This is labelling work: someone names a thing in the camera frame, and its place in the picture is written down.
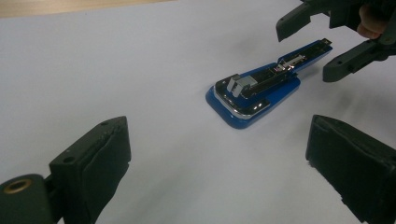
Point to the blue stapler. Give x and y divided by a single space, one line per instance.
258 93

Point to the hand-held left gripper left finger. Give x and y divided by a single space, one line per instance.
93 168

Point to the wooden table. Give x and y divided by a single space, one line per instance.
62 7

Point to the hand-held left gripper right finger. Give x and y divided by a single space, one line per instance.
351 165

